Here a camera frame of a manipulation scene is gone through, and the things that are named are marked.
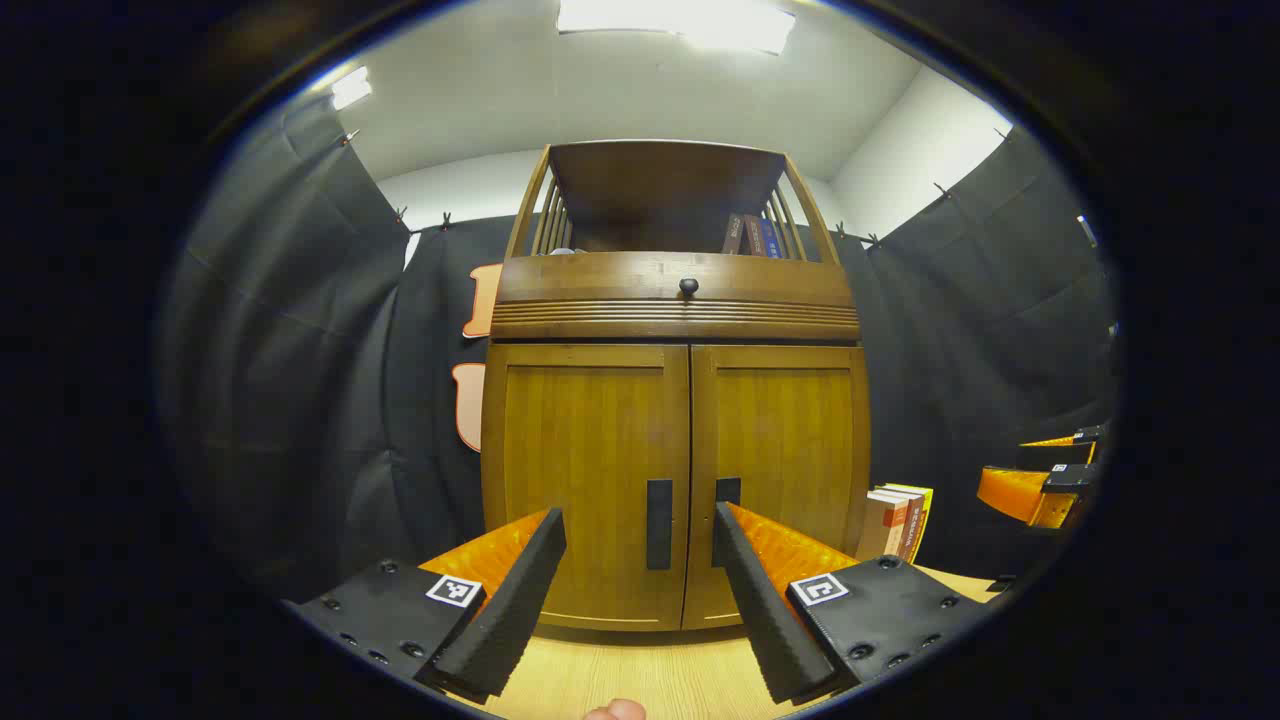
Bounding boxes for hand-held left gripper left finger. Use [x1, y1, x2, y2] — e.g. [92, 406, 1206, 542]
[283, 506, 568, 701]

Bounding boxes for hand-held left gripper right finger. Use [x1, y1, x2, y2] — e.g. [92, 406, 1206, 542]
[712, 501, 991, 706]

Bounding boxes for wooden shoe cabinet door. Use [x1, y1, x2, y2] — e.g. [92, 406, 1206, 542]
[483, 343, 691, 631]
[683, 345, 871, 631]

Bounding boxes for wooden double-door shoe cabinet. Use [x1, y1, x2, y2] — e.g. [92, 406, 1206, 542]
[480, 140, 871, 633]

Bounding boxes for wooden cabinet drawer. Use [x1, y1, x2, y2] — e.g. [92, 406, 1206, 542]
[490, 252, 861, 343]

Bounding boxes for yellow book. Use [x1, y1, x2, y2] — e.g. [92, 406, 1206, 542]
[885, 484, 934, 563]

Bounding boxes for white and red book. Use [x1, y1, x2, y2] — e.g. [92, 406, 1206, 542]
[880, 487, 926, 563]

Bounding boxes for white book with orange label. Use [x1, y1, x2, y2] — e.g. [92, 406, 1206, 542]
[858, 490, 909, 561]

